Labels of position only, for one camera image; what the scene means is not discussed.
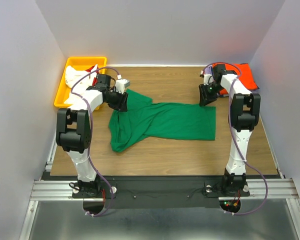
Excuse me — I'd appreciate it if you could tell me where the green t shirt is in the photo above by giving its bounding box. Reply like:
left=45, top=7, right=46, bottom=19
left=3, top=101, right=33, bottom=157
left=108, top=89, right=216, bottom=153

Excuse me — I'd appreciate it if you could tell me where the aluminium frame rail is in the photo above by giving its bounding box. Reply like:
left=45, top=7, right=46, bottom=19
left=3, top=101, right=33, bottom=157
left=30, top=178, right=299, bottom=201

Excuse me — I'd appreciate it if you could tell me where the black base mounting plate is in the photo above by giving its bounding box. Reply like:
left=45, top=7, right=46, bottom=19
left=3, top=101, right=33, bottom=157
left=38, top=175, right=283, bottom=210

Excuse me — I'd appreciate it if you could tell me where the folded orange t shirt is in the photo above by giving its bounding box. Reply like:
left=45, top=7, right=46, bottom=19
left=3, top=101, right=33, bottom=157
left=225, top=63, right=259, bottom=92

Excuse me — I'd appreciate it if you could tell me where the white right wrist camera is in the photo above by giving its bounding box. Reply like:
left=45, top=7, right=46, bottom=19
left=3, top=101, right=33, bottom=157
left=200, top=71, right=214, bottom=86

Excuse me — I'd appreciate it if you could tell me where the folded purple t shirt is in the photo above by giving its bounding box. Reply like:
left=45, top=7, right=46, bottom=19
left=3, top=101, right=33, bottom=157
left=204, top=65, right=213, bottom=77

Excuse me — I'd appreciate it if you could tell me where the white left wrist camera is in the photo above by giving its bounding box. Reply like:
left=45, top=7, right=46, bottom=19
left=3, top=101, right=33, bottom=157
left=114, top=74, right=131, bottom=94

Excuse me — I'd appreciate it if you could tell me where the white t shirt red print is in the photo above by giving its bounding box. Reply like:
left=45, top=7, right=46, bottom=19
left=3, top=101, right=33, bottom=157
left=64, top=64, right=98, bottom=105

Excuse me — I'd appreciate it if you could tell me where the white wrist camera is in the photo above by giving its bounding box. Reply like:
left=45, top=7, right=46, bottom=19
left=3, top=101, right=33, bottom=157
left=200, top=71, right=214, bottom=86
left=114, top=74, right=131, bottom=94

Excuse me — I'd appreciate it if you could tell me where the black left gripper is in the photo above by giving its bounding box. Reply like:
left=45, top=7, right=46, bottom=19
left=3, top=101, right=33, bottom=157
left=105, top=87, right=129, bottom=113

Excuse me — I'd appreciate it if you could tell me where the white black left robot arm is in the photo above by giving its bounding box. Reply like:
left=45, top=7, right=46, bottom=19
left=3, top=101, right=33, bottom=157
left=56, top=74, right=130, bottom=198

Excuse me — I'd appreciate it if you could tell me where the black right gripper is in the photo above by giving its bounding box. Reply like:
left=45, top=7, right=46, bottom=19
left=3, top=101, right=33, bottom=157
left=198, top=82, right=224, bottom=106

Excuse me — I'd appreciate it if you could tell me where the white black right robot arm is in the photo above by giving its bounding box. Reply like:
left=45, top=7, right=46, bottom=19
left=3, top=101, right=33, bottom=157
left=199, top=62, right=261, bottom=195

